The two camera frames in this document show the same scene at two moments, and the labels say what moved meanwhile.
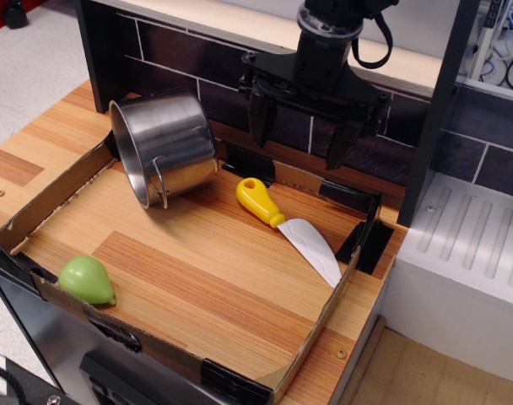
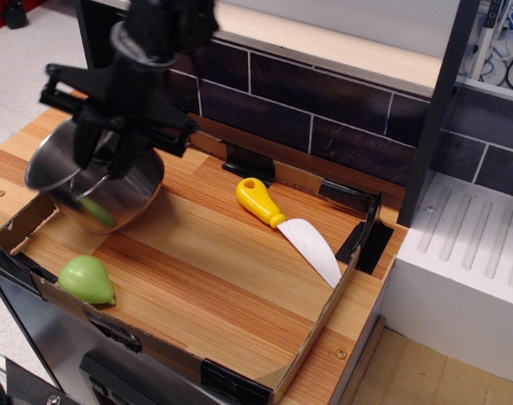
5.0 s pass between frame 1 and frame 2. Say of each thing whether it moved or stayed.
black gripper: moved
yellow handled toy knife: stayed
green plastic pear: stayed
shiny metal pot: moved
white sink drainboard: stayed
